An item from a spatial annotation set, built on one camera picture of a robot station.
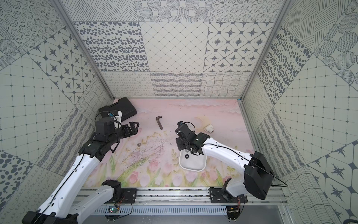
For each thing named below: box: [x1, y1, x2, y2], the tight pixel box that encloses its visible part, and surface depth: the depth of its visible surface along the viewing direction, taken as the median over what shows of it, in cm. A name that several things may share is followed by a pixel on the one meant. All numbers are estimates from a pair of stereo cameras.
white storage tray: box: [179, 148, 207, 172], surface depth 88 cm
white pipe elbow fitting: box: [203, 124, 215, 134], surface depth 101 cm
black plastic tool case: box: [98, 96, 138, 122], surface depth 111 cm
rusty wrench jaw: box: [155, 115, 164, 130], surface depth 107 cm
